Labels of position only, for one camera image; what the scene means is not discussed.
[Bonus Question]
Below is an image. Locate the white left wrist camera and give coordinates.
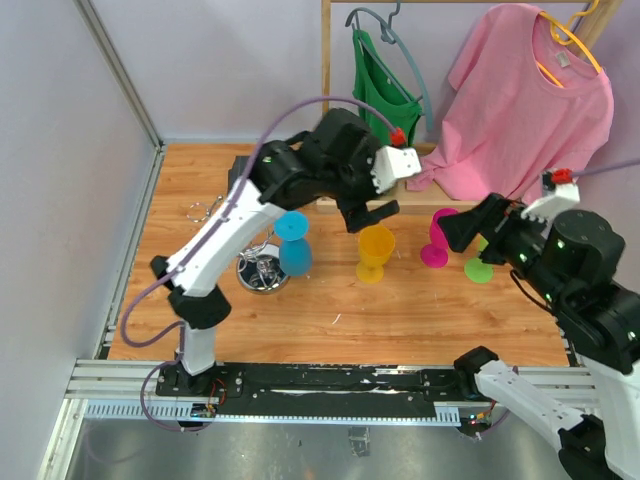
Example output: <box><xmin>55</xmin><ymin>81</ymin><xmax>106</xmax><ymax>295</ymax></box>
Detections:
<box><xmin>370</xmin><ymin>128</ymin><xmax>422</xmax><ymax>194</ymax></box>

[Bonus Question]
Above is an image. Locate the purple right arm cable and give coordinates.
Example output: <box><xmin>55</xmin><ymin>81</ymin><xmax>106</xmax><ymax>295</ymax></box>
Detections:
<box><xmin>569</xmin><ymin>157</ymin><xmax>640</xmax><ymax>179</ymax></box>

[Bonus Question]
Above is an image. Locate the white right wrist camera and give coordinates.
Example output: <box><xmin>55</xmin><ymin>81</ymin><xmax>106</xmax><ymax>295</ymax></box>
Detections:
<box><xmin>520</xmin><ymin>169</ymin><xmax>580</xmax><ymax>224</ymax></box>

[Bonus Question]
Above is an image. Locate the grey blue clothes hanger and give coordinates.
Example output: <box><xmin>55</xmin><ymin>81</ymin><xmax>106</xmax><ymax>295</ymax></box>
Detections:
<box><xmin>345</xmin><ymin>0</ymin><xmax>434</xmax><ymax>133</ymax></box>

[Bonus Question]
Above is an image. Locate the aluminium frame rail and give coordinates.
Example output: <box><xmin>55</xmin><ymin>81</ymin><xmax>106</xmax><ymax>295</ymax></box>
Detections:
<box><xmin>73</xmin><ymin>0</ymin><xmax>166</xmax><ymax>151</ymax></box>

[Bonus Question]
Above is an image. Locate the lime green plastic wine glass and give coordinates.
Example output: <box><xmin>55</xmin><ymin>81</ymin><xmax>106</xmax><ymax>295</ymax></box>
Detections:
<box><xmin>464</xmin><ymin>237</ymin><xmax>494</xmax><ymax>284</ymax></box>

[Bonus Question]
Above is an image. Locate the magenta plastic wine glass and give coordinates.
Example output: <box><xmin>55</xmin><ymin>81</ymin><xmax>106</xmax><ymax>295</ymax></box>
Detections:
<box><xmin>420</xmin><ymin>208</ymin><xmax>458</xmax><ymax>268</ymax></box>

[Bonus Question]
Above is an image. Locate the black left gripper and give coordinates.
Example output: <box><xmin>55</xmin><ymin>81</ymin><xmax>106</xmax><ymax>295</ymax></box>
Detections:
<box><xmin>318</xmin><ymin>135</ymin><xmax>400</xmax><ymax>231</ymax></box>

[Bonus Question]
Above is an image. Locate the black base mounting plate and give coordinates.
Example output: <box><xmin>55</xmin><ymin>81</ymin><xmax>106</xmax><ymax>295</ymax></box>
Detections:
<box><xmin>155</xmin><ymin>363</ymin><xmax>489</xmax><ymax>421</ymax></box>

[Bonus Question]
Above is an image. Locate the chrome wire wine glass rack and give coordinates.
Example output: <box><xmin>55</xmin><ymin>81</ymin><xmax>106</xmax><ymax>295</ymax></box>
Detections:
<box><xmin>186</xmin><ymin>195</ymin><xmax>289</xmax><ymax>294</ymax></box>

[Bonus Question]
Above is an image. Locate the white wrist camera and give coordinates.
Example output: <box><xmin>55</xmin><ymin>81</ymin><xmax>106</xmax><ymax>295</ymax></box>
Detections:
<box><xmin>370</xmin><ymin>128</ymin><xmax>422</xmax><ymax>194</ymax></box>
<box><xmin>520</xmin><ymin>169</ymin><xmax>580</xmax><ymax>224</ymax></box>

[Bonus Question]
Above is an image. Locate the blue plastic wine glass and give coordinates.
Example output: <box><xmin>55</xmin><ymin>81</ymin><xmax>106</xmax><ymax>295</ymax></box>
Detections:
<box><xmin>274</xmin><ymin>211</ymin><xmax>313</xmax><ymax>277</ymax></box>

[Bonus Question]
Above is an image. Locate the wooden clothes rack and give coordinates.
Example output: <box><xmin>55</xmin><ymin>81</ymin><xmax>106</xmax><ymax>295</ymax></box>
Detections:
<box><xmin>315</xmin><ymin>0</ymin><xmax>623</xmax><ymax>215</ymax></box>

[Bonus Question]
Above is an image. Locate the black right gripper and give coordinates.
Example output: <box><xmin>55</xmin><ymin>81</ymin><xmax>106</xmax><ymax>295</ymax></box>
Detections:
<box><xmin>435</xmin><ymin>187</ymin><xmax>568</xmax><ymax>304</ymax></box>

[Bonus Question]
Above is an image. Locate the dark grey folded cloth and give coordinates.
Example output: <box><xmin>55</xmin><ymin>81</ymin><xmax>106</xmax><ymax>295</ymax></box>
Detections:
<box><xmin>227</xmin><ymin>155</ymin><xmax>249</xmax><ymax>193</ymax></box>

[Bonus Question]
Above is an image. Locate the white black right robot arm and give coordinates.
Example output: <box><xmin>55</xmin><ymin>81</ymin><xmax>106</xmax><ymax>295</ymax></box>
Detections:
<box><xmin>437</xmin><ymin>193</ymin><xmax>639</xmax><ymax>479</ymax></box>

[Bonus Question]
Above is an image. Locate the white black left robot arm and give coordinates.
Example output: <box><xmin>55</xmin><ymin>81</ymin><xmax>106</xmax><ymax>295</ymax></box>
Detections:
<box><xmin>151</xmin><ymin>108</ymin><xmax>420</xmax><ymax>396</ymax></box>

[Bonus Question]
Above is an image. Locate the yellow plastic wine glass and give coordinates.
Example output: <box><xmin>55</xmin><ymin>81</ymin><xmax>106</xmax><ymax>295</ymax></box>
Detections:
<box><xmin>356</xmin><ymin>224</ymin><xmax>395</xmax><ymax>284</ymax></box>

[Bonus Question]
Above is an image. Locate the pink t-shirt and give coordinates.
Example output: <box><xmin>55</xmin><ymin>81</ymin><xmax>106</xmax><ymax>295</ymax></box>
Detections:
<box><xmin>407</xmin><ymin>3</ymin><xmax>614</xmax><ymax>203</ymax></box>

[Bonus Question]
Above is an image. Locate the yellow clothes hanger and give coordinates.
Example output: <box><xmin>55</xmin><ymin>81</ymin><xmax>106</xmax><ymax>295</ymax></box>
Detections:
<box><xmin>536</xmin><ymin>11</ymin><xmax>603</xmax><ymax>88</ymax></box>

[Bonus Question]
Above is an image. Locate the green tank top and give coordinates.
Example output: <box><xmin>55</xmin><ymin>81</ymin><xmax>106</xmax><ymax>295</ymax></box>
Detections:
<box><xmin>352</xmin><ymin>29</ymin><xmax>423</xmax><ymax>146</ymax></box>

